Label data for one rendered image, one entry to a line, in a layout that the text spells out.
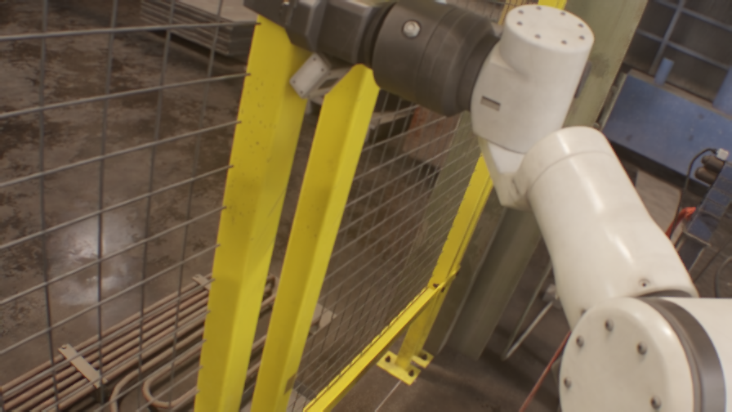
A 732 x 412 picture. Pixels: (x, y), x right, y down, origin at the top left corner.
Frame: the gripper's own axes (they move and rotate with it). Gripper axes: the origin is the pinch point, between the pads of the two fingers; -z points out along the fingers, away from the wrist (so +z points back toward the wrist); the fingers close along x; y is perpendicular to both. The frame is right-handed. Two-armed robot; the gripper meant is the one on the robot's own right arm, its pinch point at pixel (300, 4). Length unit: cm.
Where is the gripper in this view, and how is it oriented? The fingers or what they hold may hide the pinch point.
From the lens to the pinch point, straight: 52.9
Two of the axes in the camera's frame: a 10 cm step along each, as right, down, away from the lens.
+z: 8.3, 4.4, -3.4
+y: 2.7, -8.5, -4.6
